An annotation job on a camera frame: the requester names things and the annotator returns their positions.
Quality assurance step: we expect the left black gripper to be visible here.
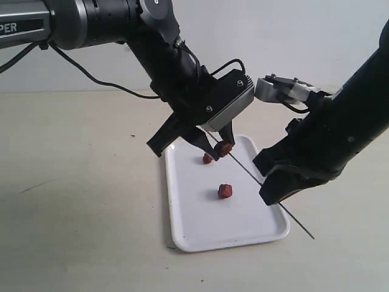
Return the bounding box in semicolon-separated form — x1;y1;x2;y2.
145;65;235;161

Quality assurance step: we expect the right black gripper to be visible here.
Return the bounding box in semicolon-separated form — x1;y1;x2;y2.
253;117;349;206

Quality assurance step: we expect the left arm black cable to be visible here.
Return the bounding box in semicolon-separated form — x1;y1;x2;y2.
0;42;247;100

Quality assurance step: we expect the thin metal skewer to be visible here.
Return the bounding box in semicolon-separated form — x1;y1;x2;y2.
199;126;315;240

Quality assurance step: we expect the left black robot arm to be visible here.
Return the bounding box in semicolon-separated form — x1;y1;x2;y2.
1;1;246;159

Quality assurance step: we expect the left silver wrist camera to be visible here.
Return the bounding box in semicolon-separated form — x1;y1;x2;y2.
196;69;254;132

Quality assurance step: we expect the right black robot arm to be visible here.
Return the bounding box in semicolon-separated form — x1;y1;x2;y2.
253;27;388;206

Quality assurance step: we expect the white rectangular plastic tray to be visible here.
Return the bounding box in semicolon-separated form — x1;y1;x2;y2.
164;134;291;252

